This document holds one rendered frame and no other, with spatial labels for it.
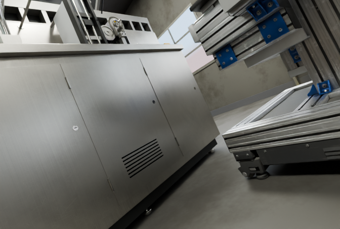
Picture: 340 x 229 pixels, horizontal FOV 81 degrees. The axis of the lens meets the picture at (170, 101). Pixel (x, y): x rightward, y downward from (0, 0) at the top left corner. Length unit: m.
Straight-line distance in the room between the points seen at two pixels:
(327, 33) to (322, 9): 0.09
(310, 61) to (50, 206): 1.14
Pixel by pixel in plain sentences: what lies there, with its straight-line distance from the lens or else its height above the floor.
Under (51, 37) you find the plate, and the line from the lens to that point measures 1.85.
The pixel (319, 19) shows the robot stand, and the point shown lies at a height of 0.51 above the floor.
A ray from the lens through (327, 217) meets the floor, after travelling 0.72.
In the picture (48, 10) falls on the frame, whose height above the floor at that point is 1.58.
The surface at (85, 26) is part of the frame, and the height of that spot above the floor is 1.12.
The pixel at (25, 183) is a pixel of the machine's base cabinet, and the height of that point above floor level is 0.40.
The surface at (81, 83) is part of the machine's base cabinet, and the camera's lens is 1.01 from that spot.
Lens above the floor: 0.41
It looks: 4 degrees up
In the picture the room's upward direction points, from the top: 24 degrees counter-clockwise
